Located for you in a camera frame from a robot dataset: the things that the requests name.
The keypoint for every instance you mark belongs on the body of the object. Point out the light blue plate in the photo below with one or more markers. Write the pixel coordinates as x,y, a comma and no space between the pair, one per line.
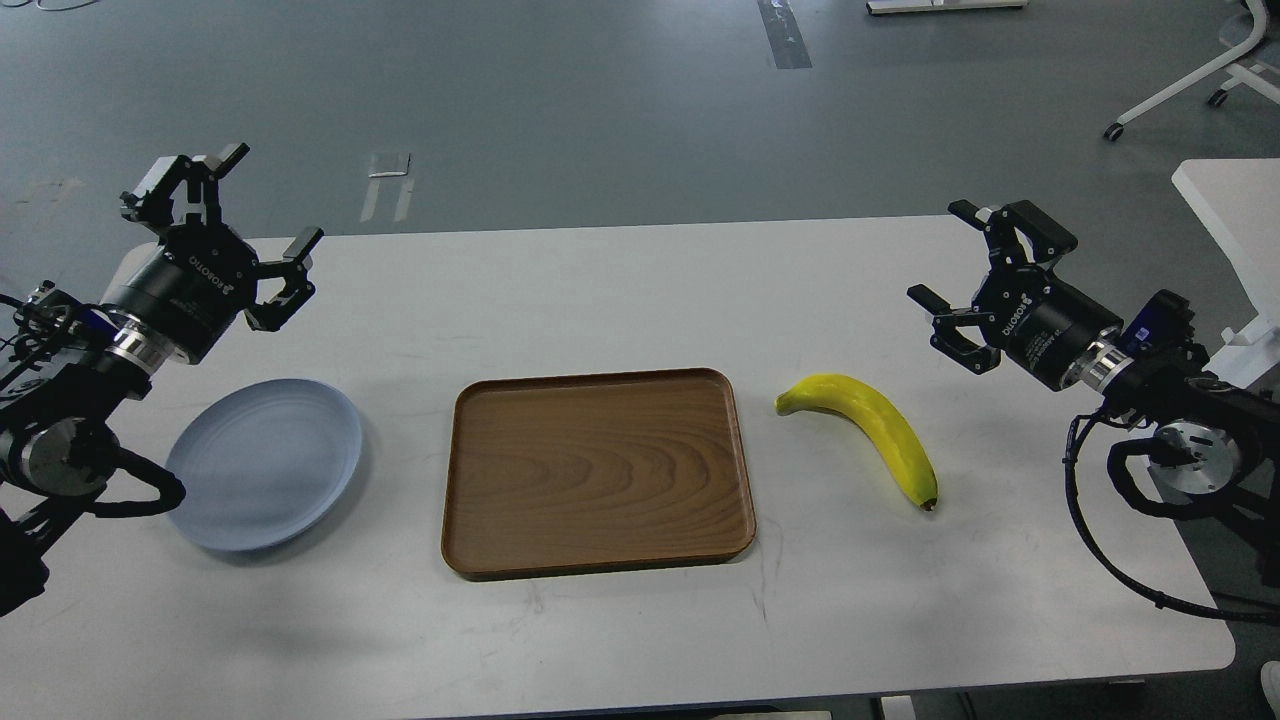
264,464

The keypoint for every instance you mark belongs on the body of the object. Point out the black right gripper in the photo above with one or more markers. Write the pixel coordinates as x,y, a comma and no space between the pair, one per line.
1044,324

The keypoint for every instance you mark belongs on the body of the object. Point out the white side table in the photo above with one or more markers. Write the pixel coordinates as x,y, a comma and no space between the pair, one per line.
1237,201

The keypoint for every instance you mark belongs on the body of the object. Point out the white rolling chair base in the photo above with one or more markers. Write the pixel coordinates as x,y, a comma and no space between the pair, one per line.
1249,59

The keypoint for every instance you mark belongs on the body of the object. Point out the brown wooden tray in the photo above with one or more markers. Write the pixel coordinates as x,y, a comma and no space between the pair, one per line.
577,474

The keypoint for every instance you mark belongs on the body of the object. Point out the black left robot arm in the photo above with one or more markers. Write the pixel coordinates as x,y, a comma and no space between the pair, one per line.
71,364

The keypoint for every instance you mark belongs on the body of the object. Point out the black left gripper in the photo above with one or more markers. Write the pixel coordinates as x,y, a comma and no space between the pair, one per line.
202,275

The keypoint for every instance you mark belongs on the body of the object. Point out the white board on floor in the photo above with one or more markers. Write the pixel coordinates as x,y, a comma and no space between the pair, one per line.
894,7

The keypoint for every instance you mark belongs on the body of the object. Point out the grey floor tape strip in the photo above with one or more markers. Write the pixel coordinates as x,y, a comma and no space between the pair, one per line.
785,39

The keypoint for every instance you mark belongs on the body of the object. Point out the yellow banana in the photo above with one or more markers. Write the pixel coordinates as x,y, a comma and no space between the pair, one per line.
896,441

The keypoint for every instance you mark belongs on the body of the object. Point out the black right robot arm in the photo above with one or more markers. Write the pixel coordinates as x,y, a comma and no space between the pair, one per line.
1192,438

